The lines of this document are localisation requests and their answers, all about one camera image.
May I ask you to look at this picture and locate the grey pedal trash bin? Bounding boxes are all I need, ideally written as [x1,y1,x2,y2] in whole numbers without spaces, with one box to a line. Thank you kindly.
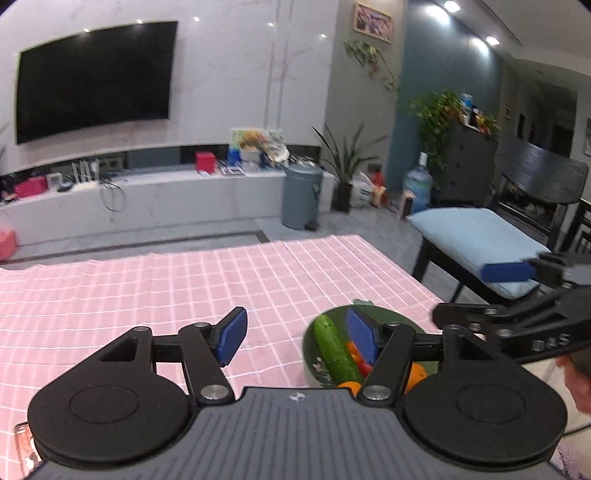
[281,164,322,230]

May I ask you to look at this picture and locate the tall leaf potted plant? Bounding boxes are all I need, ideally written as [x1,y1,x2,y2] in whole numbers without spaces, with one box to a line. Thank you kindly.
[312,122,389,213]

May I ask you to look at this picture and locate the black wall television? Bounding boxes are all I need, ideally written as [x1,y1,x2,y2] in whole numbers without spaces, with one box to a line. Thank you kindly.
[15,21,178,145]

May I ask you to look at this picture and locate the smartphone with photo screen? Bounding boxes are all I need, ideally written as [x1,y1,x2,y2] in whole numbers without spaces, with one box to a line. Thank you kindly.
[14,422,43,479]

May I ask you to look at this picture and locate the light blue seat cushion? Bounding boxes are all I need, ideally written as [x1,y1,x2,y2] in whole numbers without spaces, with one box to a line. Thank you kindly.
[407,208,549,305]

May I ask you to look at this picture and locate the white marble tv console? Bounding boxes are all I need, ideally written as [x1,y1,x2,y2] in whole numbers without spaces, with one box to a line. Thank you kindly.
[0,166,336,248]

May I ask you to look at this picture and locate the black wooden chair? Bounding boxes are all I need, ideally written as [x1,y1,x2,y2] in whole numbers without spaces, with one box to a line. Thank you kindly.
[436,136,589,301]

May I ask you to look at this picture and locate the orange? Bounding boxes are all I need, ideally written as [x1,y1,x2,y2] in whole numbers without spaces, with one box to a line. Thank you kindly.
[338,381,362,397]
[405,362,429,395]
[346,341,363,363]

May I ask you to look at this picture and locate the teddy bear toy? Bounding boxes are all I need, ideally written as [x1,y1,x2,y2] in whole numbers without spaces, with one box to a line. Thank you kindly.
[238,130,267,151]

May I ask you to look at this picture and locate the white wifi router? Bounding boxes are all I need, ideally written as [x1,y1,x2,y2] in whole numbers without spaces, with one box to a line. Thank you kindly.
[71,159,100,192]

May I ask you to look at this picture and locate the green cucumber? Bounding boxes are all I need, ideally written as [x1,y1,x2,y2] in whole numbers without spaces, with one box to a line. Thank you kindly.
[312,314,363,385]

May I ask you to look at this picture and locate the red cherry tomato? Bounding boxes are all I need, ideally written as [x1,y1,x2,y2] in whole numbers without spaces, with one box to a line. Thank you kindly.
[356,359,373,378]

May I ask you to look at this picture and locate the pink checkered tablecloth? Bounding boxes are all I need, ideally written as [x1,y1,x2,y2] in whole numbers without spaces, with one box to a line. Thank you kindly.
[1,235,438,479]

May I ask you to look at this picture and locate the black router cable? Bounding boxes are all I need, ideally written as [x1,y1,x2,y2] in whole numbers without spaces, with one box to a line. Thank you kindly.
[97,177,129,223]

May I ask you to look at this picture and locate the blue water jug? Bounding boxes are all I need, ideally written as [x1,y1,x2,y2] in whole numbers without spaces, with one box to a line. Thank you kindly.
[403,152,433,213]

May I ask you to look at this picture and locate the dark cabinet with plants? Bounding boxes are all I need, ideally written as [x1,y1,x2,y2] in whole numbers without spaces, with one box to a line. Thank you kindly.
[411,90,500,207]

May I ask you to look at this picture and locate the pink tissue box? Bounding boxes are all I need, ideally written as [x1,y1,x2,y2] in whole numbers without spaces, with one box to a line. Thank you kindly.
[14,176,48,199]

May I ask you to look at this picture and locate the red box on console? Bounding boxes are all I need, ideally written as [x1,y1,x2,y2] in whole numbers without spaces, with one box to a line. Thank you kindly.
[194,151,217,174]

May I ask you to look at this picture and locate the framed wall picture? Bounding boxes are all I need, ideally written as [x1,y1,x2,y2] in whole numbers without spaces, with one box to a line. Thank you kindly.
[353,3,394,43]

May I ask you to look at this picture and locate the white plastic shopping bag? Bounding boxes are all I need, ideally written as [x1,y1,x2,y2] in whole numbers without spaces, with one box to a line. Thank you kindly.
[349,172,378,209]

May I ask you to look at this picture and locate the green colander bowl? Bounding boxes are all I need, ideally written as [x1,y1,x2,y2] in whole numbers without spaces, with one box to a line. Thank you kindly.
[301,300,425,388]

